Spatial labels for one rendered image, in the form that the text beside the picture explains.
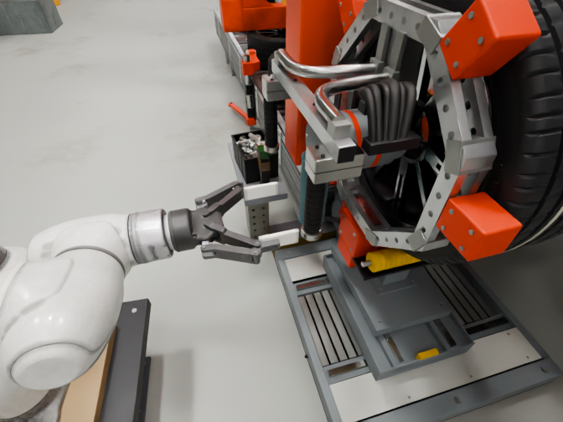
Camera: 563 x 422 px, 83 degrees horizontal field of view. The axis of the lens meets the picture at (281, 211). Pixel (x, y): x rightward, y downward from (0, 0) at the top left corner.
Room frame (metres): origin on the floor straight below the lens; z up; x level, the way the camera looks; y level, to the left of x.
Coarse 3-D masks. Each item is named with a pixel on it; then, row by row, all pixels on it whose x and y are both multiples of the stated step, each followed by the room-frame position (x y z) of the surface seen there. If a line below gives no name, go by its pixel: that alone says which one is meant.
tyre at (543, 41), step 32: (448, 0) 0.68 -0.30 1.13; (544, 0) 0.57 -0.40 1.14; (544, 32) 0.52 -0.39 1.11; (512, 64) 0.50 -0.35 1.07; (544, 64) 0.48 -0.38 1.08; (512, 96) 0.48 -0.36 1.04; (544, 96) 0.45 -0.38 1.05; (512, 128) 0.45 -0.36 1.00; (544, 128) 0.42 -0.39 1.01; (512, 160) 0.43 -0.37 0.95; (544, 160) 0.41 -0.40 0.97; (512, 192) 0.40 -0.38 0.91; (544, 192) 0.40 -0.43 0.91; (544, 224) 0.41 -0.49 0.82; (416, 256) 0.52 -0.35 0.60; (448, 256) 0.44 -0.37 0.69
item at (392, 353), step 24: (336, 264) 0.83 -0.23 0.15; (336, 288) 0.72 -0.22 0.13; (360, 312) 0.61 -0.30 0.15; (360, 336) 0.52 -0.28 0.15; (384, 336) 0.50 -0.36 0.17; (408, 336) 0.52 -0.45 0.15; (432, 336) 0.52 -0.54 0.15; (456, 336) 0.52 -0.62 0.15; (384, 360) 0.43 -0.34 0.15; (408, 360) 0.43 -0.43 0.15; (432, 360) 0.44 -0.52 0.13
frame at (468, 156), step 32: (384, 0) 0.73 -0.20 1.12; (416, 0) 0.72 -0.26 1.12; (352, 32) 0.84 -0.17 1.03; (416, 32) 0.61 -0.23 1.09; (352, 96) 0.91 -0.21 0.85; (448, 96) 0.49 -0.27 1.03; (480, 96) 0.49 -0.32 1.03; (448, 128) 0.47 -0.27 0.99; (480, 128) 0.46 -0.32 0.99; (448, 160) 0.44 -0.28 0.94; (480, 160) 0.42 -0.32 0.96; (352, 192) 0.76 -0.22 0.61; (448, 192) 0.42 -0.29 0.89; (384, 224) 0.61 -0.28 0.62
